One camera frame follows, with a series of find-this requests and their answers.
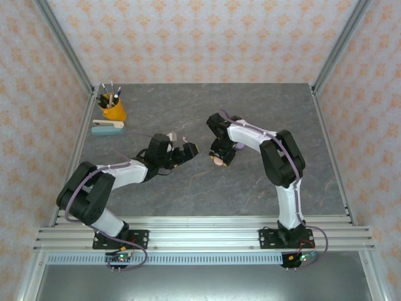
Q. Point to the pink earbud charging case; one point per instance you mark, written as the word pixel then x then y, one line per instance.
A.
pixel 218 162

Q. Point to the purple earbud charging case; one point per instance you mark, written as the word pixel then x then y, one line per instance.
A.
pixel 240 146

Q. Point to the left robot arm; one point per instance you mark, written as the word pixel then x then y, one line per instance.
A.
pixel 84 194

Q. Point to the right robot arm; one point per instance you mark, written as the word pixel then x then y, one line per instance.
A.
pixel 285 203

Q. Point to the beige and teal stapler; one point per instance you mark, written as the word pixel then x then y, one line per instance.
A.
pixel 106 131

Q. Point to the yellow pen cup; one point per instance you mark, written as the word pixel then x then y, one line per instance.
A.
pixel 116 111

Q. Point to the dark pen with white tip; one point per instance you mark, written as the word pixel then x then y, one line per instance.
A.
pixel 118 91

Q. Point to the thin pen with white tip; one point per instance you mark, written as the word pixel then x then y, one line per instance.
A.
pixel 112 87
pixel 104 90

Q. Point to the grey sheet metal panel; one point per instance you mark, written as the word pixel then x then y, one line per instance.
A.
pixel 203 285

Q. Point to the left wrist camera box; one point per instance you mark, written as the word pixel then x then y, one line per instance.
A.
pixel 172 136

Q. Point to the aluminium front rail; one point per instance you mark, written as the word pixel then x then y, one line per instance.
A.
pixel 203 238

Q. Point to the aluminium table side rail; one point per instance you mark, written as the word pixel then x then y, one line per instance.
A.
pixel 87 109
pixel 320 109

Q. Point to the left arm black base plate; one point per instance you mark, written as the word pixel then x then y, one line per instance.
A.
pixel 141 238

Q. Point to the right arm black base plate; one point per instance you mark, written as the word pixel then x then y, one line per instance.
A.
pixel 266 241

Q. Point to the aluminium frame post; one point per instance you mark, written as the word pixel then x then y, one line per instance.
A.
pixel 341 42
pixel 64 42

